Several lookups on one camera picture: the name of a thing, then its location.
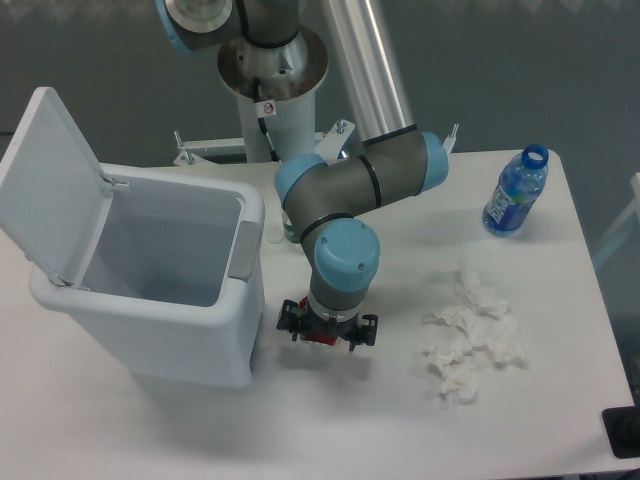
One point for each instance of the crushed red can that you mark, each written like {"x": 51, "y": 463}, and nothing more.
{"x": 315, "y": 328}

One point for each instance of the clear plastic bottle green label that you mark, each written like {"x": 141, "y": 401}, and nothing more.
{"x": 289, "y": 231}

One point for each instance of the black device at edge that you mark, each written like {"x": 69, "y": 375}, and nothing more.
{"x": 622, "y": 429}

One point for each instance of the white trash bin lid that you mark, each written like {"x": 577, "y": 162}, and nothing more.
{"x": 55, "y": 196}

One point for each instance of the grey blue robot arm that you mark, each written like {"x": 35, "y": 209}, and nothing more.
{"x": 325, "y": 201}

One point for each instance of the blue plastic bottle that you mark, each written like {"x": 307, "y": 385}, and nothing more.
{"x": 519, "y": 185}

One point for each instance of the white trash bin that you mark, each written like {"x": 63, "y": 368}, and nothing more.
{"x": 174, "y": 289}

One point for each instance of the crumpled white tissue pile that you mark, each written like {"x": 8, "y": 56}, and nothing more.
{"x": 481, "y": 322}

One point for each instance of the white chair frame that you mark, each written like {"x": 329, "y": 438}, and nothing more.
{"x": 620, "y": 230}

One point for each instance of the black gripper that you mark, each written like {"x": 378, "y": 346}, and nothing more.
{"x": 347, "y": 327}

